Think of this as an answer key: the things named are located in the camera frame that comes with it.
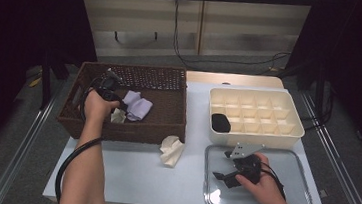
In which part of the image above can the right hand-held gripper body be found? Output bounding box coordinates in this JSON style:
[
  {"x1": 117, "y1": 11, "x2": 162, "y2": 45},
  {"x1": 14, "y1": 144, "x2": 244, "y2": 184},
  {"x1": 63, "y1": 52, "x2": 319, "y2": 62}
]
[{"x1": 228, "y1": 140, "x2": 265, "y2": 186}]

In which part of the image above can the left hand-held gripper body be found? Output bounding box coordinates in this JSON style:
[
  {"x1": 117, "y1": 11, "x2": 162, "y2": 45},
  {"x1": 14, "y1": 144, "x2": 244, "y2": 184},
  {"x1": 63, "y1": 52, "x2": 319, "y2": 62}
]
[{"x1": 92, "y1": 67, "x2": 127, "y2": 104}]

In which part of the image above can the cream sock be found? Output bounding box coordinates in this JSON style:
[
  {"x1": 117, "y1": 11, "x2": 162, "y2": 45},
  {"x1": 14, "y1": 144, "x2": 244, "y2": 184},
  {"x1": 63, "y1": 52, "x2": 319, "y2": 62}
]
[
  {"x1": 157, "y1": 133, "x2": 187, "y2": 169},
  {"x1": 110, "y1": 107, "x2": 128, "y2": 125}
]

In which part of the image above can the cream divided storage box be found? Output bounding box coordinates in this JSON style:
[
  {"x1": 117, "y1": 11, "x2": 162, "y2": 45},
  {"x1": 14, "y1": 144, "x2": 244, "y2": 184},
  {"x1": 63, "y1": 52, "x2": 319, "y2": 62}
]
[{"x1": 204, "y1": 83, "x2": 309, "y2": 154}]

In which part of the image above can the black sock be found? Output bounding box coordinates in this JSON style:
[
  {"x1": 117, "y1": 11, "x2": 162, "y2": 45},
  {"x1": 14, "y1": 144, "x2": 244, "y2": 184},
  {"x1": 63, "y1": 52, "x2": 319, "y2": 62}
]
[{"x1": 209, "y1": 113, "x2": 233, "y2": 135}]

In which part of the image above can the clear plastic lid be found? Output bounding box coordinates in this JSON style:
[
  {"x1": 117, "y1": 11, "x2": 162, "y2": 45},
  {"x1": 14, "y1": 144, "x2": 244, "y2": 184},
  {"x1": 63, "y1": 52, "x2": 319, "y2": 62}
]
[{"x1": 199, "y1": 142, "x2": 321, "y2": 204}]

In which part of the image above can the brown wicker basket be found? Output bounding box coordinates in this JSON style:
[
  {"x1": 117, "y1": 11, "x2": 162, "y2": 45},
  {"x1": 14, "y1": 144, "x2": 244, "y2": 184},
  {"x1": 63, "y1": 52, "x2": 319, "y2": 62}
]
[{"x1": 54, "y1": 55, "x2": 193, "y2": 151}]

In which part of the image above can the person's left hand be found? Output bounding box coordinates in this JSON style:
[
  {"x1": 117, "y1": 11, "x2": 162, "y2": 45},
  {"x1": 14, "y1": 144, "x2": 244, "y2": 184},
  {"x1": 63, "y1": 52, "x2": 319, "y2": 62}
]
[{"x1": 81, "y1": 87, "x2": 122, "y2": 128}]

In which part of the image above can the person's right hand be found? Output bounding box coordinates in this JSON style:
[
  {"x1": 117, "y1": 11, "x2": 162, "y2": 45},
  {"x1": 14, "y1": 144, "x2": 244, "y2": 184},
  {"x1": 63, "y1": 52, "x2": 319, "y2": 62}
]
[{"x1": 232, "y1": 150, "x2": 291, "y2": 204}]

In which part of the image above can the black metal stand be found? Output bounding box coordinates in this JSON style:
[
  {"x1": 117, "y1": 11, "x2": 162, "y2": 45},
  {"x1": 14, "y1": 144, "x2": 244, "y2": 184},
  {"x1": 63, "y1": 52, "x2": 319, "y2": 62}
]
[{"x1": 37, "y1": 35, "x2": 76, "y2": 113}]

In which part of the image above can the small yellow object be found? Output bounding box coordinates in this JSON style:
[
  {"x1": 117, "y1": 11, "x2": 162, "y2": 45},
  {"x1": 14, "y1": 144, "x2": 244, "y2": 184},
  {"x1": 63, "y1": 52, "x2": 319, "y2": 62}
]
[{"x1": 29, "y1": 75, "x2": 43, "y2": 88}]

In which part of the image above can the right hand-held gripper cable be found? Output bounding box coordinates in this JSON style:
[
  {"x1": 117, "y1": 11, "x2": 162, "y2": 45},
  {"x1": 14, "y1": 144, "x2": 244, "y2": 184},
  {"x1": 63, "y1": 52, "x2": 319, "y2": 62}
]
[{"x1": 256, "y1": 163, "x2": 289, "y2": 201}]

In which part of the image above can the hand-held gripper cable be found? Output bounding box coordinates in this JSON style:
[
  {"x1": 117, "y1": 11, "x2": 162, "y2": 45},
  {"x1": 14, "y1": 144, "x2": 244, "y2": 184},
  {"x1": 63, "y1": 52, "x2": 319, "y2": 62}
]
[
  {"x1": 53, "y1": 72, "x2": 110, "y2": 204},
  {"x1": 256, "y1": 163, "x2": 289, "y2": 201}
]

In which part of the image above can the black wall cable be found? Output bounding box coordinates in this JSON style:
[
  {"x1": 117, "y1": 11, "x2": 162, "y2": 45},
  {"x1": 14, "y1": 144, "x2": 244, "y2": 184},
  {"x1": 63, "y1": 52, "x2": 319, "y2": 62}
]
[{"x1": 168, "y1": 0, "x2": 296, "y2": 78}]

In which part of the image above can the left hand-held gripper cable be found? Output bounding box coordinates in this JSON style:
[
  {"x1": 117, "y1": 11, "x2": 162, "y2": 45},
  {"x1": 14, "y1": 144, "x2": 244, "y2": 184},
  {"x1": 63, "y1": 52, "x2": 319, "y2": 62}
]
[{"x1": 53, "y1": 72, "x2": 110, "y2": 204}]

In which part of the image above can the metal floor rail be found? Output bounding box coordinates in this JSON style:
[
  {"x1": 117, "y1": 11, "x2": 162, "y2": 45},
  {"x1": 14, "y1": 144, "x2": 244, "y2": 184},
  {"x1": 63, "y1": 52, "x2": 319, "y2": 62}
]
[
  {"x1": 289, "y1": 89, "x2": 362, "y2": 204},
  {"x1": 0, "y1": 88, "x2": 60, "y2": 204}
]

